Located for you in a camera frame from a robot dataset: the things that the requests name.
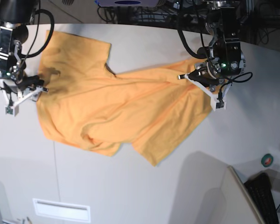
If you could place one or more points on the yellow orange t-shirt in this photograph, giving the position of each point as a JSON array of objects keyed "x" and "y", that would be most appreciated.
[{"x": 89, "y": 107}]

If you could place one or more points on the black keyboard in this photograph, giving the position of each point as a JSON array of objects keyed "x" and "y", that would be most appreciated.
[{"x": 259, "y": 189}]

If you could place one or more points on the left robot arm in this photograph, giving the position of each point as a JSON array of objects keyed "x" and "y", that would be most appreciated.
[{"x": 223, "y": 59}]

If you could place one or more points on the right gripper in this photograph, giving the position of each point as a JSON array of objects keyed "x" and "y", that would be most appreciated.
[{"x": 19, "y": 91}]

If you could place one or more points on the white partition board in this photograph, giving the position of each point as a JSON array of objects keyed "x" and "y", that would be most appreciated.
[{"x": 240, "y": 208}]

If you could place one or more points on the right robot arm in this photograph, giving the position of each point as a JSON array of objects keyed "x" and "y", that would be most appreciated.
[{"x": 15, "y": 15}]

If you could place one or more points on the green tape roll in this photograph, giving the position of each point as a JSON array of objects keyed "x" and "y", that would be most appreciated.
[{"x": 267, "y": 160}]

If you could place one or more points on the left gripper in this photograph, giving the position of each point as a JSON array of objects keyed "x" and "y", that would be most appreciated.
[{"x": 202, "y": 75}]

